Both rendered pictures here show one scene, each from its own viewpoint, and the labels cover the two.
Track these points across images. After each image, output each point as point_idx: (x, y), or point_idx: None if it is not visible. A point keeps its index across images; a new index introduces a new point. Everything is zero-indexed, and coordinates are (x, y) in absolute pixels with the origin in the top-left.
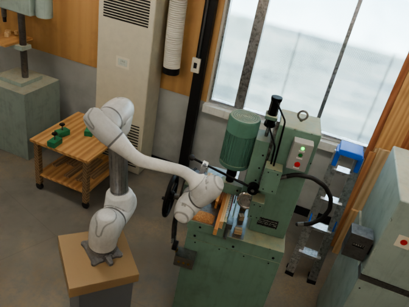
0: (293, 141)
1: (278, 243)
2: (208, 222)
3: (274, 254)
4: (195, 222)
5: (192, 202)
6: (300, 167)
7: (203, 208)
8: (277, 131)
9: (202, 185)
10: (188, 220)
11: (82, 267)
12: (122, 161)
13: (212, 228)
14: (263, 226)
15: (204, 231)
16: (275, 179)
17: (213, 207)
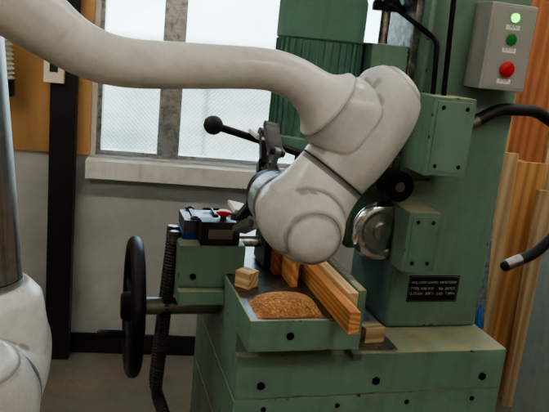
0: (473, 17)
1: (475, 336)
2: (310, 313)
3: (484, 362)
4: (274, 324)
5: (336, 174)
6: (513, 77)
7: (265, 291)
8: (428, 1)
9: (367, 93)
10: (341, 244)
11: None
12: (0, 141)
13: (327, 326)
14: (424, 304)
15: (303, 346)
16: (462, 126)
17: (287, 285)
